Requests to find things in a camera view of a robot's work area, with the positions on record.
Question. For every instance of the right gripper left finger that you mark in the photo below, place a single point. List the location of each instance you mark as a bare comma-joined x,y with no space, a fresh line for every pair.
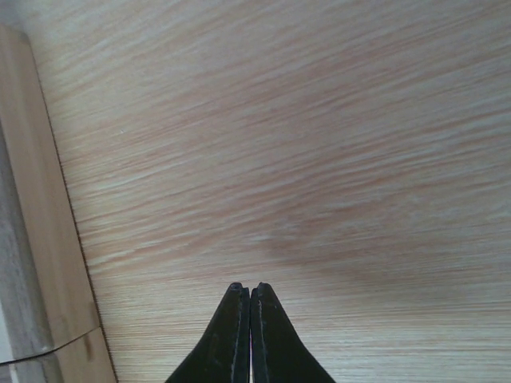
223,352

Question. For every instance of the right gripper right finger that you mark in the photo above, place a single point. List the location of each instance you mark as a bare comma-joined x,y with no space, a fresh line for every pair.
278,354

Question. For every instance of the wooden chess board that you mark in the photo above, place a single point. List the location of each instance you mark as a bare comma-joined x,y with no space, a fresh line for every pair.
50,325

